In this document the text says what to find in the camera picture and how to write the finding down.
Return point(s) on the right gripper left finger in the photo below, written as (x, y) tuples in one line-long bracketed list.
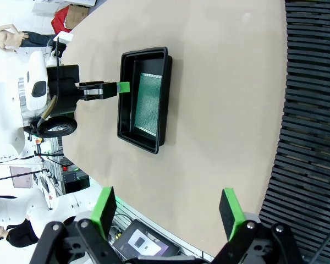
[(101, 214)]

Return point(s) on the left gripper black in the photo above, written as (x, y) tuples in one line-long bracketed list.
[(63, 74)]

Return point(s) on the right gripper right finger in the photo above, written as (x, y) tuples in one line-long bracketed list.
[(232, 214)]

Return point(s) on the black ESD tray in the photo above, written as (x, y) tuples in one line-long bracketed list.
[(126, 115)]

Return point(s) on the green perforated circuit board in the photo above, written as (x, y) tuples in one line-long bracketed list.
[(148, 104)]

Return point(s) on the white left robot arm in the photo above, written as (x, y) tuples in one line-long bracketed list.
[(37, 66)]

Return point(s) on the black equipment box with lights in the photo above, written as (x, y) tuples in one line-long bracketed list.
[(74, 178)]

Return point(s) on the black tablet screen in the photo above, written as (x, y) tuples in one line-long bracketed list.
[(143, 242)]

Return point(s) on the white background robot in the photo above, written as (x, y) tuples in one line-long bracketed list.
[(44, 203)]

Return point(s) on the brown cardboard box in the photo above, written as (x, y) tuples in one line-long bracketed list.
[(77, 16)]

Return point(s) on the red bag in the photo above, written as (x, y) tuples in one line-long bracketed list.
[(59, 22)]

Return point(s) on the person in black clothes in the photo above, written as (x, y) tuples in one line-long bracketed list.
[(19, 236)]

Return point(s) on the screen on tripod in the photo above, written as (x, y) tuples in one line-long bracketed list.
[(21, 177)]

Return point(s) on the black slotted board rack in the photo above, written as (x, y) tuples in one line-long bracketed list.
[(308, 123)]

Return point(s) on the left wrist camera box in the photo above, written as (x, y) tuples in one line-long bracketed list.
[(63, 37)]

